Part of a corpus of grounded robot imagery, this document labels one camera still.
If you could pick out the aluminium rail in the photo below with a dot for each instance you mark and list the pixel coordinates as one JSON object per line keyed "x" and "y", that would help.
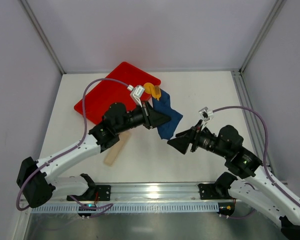
{"x": 254, "y": 125}
{"x": 155, "y": 191}

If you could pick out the orange plastic spoon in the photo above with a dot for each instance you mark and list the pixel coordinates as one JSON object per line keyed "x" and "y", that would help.
{"x": 149, "y": 88}

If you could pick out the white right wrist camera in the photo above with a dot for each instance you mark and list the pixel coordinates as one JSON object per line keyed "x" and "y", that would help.
{"x": 206, "y": 115}

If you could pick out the orange plastic fork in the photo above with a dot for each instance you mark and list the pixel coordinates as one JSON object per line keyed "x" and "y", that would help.
{"x": 156, "y": 92}

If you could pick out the right black controller board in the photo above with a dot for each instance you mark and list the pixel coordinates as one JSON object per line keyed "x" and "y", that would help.
{"x": 226, "y": 209}

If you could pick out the aluminium right side rail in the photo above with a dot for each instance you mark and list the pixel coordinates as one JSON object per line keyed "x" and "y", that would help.
{"x": 254, "y": 125}

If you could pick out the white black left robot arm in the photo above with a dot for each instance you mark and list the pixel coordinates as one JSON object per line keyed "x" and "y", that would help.
{"x": 40, "y": 180}

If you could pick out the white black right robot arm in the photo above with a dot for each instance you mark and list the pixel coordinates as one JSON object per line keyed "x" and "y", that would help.
{"x": 245, "y": 178}

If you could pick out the left black controller board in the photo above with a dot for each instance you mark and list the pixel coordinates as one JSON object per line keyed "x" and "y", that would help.
{"x": 86, "y": 210}

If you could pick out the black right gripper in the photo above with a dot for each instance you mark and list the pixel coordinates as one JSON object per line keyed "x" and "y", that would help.
{"x": 194, "y": 139}

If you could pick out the aluminium left corner post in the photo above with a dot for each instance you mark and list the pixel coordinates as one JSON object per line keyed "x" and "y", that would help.
{"x": 41, "y": 34}

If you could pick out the black controller board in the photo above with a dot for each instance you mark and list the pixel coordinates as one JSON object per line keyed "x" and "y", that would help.
{"x": 226, "y": 209}
{"x": 86, "y": 210}

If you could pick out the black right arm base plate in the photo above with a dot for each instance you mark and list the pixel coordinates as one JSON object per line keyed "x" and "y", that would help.
{"x": 213, "y": 191}

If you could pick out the aluminium front rail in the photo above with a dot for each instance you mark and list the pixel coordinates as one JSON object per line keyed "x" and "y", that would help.
{"x": 155, "y": 191}

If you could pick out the white slotted cable duct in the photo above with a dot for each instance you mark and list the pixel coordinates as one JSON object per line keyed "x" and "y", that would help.
{"x": 123, "y": 208}

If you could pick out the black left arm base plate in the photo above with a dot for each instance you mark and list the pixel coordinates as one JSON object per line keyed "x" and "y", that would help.
{"x": 98, "y": 192}

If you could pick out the aluminium right corner post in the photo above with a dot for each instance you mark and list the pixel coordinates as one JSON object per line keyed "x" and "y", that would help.
{"x": 263, "y": 32}

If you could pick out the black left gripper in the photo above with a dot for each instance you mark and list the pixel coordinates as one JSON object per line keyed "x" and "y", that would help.
{"x": 147, "y": 116}

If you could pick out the aluminium corner post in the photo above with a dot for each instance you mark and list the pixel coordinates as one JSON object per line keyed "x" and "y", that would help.
{"x": 41, "y": 34}
{"x": 263, "y": 32}

